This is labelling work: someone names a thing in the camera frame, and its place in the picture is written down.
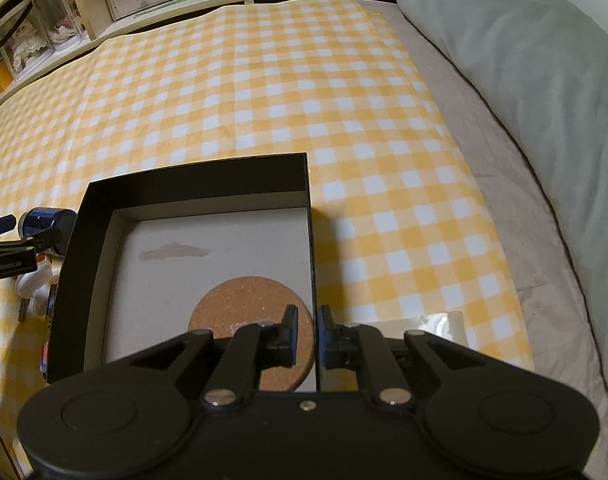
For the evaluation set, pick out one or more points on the beige bed sheet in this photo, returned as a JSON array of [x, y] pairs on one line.
[[553, 306]]

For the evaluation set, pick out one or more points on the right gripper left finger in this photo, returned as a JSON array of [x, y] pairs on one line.
[[280, 340]]

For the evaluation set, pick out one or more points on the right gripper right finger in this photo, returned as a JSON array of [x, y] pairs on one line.
[[338, 344]]

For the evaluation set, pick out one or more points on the dark blue jar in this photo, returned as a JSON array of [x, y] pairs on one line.
[[57, 221]]

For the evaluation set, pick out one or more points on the grey pillow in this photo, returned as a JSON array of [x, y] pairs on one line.
[[542, 67]]

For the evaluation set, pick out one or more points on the black shallow cardboard box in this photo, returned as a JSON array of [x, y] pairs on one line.
[[147, 247]]

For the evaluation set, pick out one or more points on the round cork coaster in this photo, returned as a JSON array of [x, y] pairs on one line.
[[249, 299]]

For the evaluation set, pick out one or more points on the yellow checkered cloth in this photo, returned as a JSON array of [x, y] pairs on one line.
[[399, 223]]

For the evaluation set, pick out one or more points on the clear display case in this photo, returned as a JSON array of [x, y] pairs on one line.
[[32, 30]]

